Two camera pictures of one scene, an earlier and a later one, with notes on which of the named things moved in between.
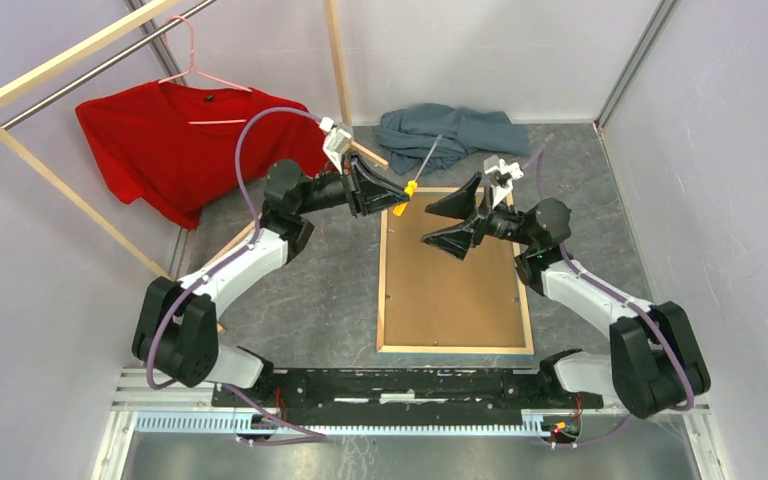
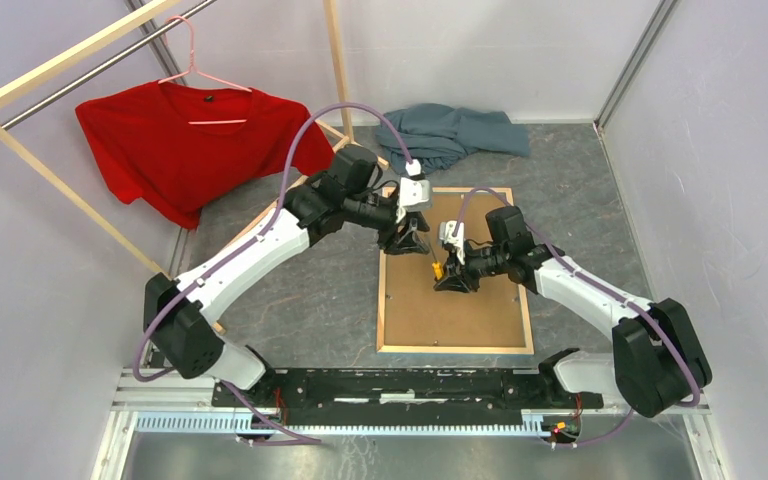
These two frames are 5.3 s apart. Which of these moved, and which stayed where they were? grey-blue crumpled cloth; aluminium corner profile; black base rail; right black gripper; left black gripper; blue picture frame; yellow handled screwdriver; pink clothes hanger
Moved: yellow handled screwdriver; left black gripper; right black gripper
Stayed: blue picture frame; black base rail; grey-blue crumpled cloth; aluminium corner profile; pink clothes hanger
